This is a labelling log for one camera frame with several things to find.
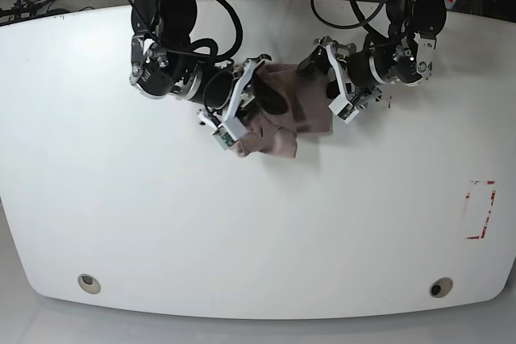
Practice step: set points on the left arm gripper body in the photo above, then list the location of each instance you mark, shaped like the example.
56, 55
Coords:
352, 71

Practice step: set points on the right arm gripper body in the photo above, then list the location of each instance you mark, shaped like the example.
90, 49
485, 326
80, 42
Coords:
220, 84

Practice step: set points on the mauve T-shirt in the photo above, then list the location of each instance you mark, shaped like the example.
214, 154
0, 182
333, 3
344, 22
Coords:
308, 113

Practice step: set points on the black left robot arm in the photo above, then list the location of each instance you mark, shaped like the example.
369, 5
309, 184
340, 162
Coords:
399, 47

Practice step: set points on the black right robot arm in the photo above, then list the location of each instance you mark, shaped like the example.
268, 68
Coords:
165, 60

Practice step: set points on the red tape rectangle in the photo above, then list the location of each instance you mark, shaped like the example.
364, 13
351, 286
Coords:
477, 210

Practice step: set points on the left table grommet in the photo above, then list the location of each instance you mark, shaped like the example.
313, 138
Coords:
89, 284

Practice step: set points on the table grommet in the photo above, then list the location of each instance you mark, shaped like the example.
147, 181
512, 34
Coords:
89, 284
441, 287

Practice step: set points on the right table grommet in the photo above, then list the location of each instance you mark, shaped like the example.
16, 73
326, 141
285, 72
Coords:
441, 287

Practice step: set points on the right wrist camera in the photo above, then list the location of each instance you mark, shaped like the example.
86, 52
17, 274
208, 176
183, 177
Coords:
229, 132

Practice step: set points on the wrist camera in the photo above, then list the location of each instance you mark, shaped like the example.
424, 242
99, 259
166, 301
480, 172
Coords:
342, 108
229, 132

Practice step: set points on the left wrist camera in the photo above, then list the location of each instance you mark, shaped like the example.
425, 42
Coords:
342, 108

